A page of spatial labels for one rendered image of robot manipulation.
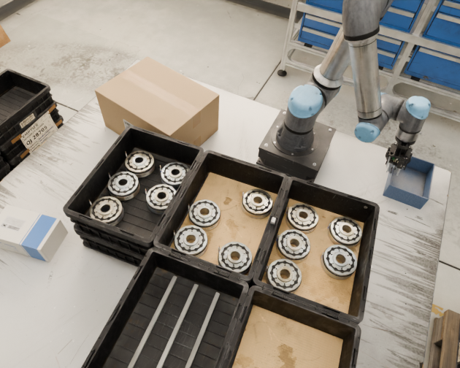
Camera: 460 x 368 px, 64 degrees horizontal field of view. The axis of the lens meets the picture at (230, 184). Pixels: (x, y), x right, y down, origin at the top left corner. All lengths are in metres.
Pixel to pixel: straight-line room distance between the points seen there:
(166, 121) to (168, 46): 2.09
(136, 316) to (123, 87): 0.91
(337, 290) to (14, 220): 1.06
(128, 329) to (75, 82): 2.39
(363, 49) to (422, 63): 1.79
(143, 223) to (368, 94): 0.81
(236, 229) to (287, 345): 0.38
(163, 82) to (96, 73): 1.70
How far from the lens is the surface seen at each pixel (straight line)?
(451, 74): 2.98
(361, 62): 1.18
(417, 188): 1.69
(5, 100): 2.38
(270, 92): 3.02
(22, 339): 1.33
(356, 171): 1.63
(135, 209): 1.27
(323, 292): 1.16
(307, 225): 1.22
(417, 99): 1.39
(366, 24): 1.14
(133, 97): 1.54
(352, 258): 1.21
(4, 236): 1.40
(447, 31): 2.84
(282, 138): 1.46
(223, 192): 1.28
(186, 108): 1.47
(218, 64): 3.25
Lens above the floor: 1.87
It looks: 53 degrees down
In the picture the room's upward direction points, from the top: 5 degrees clockwise
